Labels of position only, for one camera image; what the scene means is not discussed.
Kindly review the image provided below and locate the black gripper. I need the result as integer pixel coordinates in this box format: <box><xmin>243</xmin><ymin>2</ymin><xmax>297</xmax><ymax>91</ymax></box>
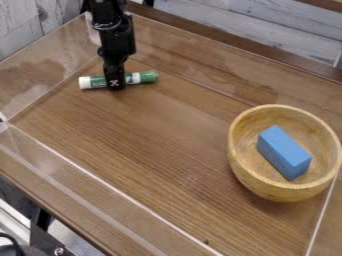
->
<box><xmin>85</xmin><ymin>0</ymin><xmax>136</xmax><ymax>90</ymax></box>

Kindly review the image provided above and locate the green white marker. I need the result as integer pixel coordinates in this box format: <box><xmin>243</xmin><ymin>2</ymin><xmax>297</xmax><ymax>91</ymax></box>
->
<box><xmin>78</xmin><ymin>70</ymin><xmax>158</xmax><ymax>90</ymax></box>

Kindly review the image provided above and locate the brown wooden bowl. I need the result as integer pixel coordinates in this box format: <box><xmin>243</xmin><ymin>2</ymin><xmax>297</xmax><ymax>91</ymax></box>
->
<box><xmin>227</xmin><ymin>104</ymin><xmax>342</xmax><ymax>202</ymax></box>

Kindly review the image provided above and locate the clear acrylic corner brace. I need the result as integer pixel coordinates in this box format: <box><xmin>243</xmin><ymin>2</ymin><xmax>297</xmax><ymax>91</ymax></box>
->
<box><xmin>84</xmin><ymin>12</ymin><xmax>101</xmax><ymax>46</ymax></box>

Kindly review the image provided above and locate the blue foam block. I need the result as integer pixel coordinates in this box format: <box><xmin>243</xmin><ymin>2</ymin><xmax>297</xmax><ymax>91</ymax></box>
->
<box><xmin>256</xmin><ymin>125</ymin><xmax>312</xmax><ymax>180</ymax></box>

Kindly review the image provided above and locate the clear acrylic tray wall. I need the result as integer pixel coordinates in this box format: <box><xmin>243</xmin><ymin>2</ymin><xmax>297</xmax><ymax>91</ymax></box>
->
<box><xmin>0</xmin><ymin>8</ymin><xmax>342</xmax><ymax>256</ymax></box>

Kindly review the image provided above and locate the black metal table bracket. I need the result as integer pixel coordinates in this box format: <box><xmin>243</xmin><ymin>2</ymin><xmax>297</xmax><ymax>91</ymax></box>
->
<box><xmin>29</xmin><ymin>209</ymin><xmax>76</xmax><ymax>256</ymax></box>

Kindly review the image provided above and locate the black cable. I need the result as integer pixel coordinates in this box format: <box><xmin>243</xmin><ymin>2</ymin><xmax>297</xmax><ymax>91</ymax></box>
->
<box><xmin>0</xmin><ymin>231</ymin><xmax>28</xmax><ymax>256</ymax></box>

